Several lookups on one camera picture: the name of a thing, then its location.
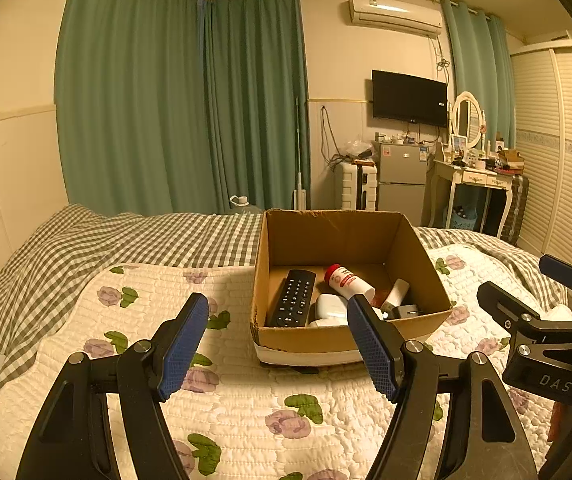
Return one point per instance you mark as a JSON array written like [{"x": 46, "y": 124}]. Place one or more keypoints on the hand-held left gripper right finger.
[{"x": 373, "y": 347}]

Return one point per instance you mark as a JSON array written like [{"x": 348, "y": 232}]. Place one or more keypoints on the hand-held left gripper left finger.
[{"x": 183, "y": 345}]

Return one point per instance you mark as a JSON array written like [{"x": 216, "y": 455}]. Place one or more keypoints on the white squeeze tube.
[{"x": 396, "y": 294}]

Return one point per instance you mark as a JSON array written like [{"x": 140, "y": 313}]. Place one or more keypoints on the red capped white bottle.
[{"x": 345, "y": 280}]

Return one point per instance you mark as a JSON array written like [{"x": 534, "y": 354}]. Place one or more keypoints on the black remote control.
[{"x": 292, "y": 297}]

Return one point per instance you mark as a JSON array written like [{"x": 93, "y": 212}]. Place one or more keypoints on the floral quilted blanket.
[{"x": 166, "y": 300}]

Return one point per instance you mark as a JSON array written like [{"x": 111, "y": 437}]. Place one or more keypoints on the dark checkered suitcase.
[{"x": 514, "y": 207}]

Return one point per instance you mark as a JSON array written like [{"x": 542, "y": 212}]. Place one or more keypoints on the blue plastic basket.
[{"x": 463, "y": 220}]

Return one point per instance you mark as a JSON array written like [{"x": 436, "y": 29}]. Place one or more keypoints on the white louvred wardrobe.
[{"x": 555, "y": 155}]

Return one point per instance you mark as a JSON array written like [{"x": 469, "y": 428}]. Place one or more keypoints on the small cardboard box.
[{"x": 509, "y": 157}]

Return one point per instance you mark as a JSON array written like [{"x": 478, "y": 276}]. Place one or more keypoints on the white dressing table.
[{"x": 473, "y": 177}]

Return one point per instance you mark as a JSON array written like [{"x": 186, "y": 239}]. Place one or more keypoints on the grey checkered bedsheet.
[{"x": 91, "y": 245}]

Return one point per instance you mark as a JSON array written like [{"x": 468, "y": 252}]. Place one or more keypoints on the large water bottle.
[{"x": 245, "y": 206}]

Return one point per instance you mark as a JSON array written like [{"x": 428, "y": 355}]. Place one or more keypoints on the silver refrigerator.
[{"x": 401, "y": 175}]

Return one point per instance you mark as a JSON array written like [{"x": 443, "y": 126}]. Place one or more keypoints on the white suitcase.
[{"x": 353, "y": 185}]

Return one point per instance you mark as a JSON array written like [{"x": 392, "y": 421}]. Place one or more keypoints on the oval white vanity mirror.
[{"x": 467, "y": 119}]

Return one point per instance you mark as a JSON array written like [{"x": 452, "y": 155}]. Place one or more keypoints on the clear plastic bag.
[{"x": 356, "y": 149}]

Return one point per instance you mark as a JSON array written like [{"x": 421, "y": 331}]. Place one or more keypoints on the teal curtain beside wardrobe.
[{"x": 480, "y": 60}]

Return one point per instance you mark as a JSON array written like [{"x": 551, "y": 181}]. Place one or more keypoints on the teal curtain beside mop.
[{"x": 256, "y": 95}]

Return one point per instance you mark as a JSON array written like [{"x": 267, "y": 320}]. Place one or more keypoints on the wide teal curtain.
[{"x": 131, "y": 90}]

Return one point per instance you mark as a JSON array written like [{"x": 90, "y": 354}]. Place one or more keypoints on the white air conditioner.
[{"x": 395, "y": 14}]

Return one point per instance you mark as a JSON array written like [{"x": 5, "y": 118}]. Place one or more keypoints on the black wall television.
[{"x": 409, "y": 97}]

